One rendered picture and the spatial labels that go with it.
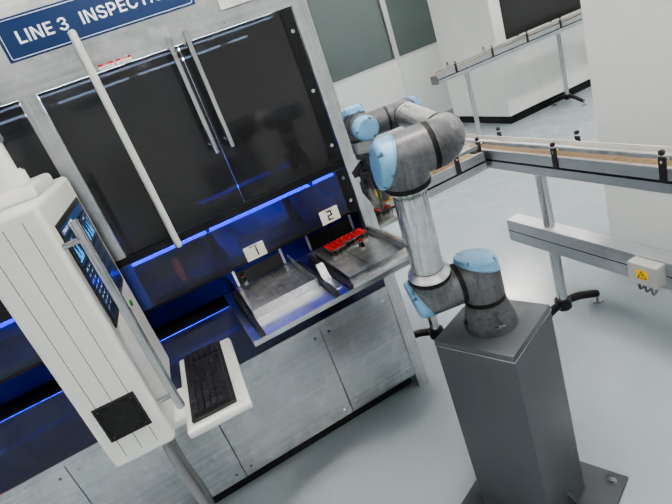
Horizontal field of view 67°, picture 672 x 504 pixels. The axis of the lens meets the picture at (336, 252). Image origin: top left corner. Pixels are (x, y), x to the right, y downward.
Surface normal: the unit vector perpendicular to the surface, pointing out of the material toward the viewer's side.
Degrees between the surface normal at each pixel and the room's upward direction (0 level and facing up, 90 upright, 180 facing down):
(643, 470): 0
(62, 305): 90
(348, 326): 90
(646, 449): 0
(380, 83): 90
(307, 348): 90
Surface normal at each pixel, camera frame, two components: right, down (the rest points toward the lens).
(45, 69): 0.40, 0.25
